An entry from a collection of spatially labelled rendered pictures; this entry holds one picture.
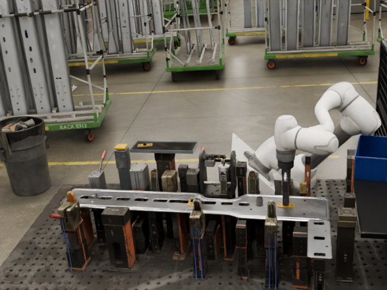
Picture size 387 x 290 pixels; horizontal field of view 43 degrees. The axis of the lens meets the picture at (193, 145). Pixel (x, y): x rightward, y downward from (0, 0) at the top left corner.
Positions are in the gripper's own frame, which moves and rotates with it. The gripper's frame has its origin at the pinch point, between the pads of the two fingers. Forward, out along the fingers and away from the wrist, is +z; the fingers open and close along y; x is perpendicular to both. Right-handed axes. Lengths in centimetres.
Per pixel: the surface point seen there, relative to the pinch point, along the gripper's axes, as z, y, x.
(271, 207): -4.6, -18.1, 5.4
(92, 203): 5, -6, 99
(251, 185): 1.4, 14.0, 17.9
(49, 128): 80, 300, 302
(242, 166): -7.2, 18.4, 23.0
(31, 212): 105, 142, 241
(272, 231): 3.4, -24.9, 4.5
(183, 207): 5, -6, 50
